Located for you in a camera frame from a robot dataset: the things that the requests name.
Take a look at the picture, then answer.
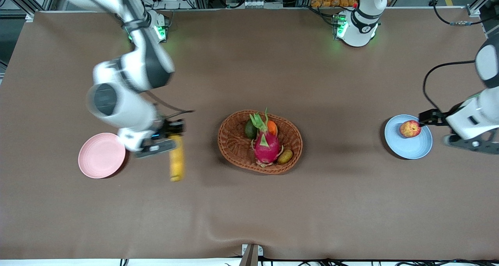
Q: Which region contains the red yellow apple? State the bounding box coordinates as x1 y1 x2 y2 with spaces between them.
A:
400 120 422 138

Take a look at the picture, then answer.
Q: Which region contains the yellow banana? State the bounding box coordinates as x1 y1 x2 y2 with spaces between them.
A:
170 136 184 182

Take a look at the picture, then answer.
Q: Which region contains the blue round plate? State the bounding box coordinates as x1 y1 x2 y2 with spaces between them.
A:
384 115 433 160

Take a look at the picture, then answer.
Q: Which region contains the brown wicker basket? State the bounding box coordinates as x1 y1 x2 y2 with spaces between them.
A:
218 110 303 175

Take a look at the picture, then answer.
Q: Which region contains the pink round plate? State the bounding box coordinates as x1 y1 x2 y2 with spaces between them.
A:
78 132 126 179

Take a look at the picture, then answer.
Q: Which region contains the dark green avocado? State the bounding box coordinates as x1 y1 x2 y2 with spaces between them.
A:
244 119 258 140

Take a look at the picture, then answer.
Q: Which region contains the pink dragon fruit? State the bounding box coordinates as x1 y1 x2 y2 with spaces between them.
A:
248 108 283 168

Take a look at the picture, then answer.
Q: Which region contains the brown table cloth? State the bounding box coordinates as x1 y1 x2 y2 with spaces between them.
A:
0 7 499 261

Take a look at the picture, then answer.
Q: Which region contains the brown green kiwi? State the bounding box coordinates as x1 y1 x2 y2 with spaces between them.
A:
277 149 294 165

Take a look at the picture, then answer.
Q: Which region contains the white terminal strip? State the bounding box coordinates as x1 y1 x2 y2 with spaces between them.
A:
233 0 283 9

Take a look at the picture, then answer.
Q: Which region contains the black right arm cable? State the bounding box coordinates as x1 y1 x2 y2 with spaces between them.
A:
146 91 194 120

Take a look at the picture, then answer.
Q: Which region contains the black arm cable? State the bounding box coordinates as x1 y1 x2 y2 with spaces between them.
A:
146 91 194 120
423 60 476 111

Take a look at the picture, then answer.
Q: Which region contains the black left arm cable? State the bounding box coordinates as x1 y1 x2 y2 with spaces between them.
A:
423 60 476 111

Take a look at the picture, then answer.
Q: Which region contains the black cable with metal connector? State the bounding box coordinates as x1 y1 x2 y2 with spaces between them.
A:
431 0 499 27

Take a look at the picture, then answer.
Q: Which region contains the metal table bracket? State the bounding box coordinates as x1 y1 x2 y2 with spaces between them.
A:
239 243 264 266

